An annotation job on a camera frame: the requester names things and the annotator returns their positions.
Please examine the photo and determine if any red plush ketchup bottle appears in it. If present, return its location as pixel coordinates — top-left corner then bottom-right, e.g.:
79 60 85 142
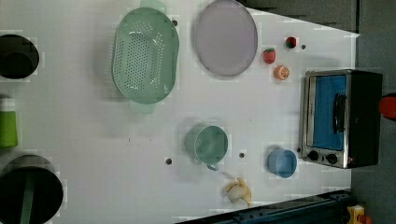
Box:
379 96 396 119

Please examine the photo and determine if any black toaster oven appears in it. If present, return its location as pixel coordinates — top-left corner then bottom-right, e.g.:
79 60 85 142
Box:
300 69 383 169

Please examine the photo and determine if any green mug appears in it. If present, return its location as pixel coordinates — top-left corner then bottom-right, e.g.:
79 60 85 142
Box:
186 125 229 172

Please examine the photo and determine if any green perforated colander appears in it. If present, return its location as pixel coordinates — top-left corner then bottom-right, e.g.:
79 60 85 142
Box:
111 0 179 114

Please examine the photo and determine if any lilac round plate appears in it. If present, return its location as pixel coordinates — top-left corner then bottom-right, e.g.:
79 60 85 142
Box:
194 0 258 76

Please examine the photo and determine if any peeled toy banana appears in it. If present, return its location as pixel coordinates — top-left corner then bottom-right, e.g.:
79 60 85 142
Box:
225 177 252 208

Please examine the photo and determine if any red toy strawberry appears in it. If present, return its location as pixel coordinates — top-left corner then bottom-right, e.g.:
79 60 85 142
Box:
262 48 276 64

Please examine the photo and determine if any orange toy slice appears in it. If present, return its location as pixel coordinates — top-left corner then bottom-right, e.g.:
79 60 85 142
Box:
274 65 290 80

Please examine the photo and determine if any blue small cup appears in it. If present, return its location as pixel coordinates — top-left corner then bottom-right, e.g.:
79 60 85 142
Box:
267 149 297 178

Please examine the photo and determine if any dark red toy fruit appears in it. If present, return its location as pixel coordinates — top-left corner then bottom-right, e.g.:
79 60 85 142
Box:
286 36 297 49

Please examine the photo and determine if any yellow red clamp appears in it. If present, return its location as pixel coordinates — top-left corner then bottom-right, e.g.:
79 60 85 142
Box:
347 205 373 224

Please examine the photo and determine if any blue metal frame rail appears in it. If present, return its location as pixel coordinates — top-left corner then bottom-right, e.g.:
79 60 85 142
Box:
178 190 357 224

